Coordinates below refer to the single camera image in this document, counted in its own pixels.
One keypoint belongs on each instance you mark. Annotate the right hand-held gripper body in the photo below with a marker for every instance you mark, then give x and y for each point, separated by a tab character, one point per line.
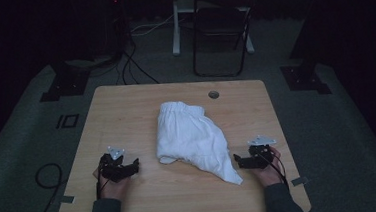
261	149

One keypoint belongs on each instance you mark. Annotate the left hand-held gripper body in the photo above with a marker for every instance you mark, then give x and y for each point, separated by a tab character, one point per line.
112	164

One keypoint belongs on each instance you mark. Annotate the white shorts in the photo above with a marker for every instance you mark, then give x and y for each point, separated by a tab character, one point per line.
191	136

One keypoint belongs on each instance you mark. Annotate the person's left hand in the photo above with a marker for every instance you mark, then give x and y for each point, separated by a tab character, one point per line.
113	189

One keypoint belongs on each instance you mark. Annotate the person's right hand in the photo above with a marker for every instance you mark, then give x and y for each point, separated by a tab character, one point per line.
270	173

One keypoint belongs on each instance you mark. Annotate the grey tape strip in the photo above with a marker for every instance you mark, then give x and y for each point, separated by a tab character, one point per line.
67	199
299	180

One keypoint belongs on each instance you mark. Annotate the round table grommet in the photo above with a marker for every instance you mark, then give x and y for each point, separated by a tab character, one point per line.
213	94

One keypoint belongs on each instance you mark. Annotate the black folding chair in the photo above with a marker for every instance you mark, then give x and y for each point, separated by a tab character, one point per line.
220	23

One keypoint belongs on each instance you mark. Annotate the dark equipment with red light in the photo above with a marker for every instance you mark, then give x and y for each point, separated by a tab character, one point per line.
110	24

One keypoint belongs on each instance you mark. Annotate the black stand with base plate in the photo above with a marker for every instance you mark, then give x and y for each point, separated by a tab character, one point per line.
304	78
66	84

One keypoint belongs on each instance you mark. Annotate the white desk frame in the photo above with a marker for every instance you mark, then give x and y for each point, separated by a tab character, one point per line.
176	36

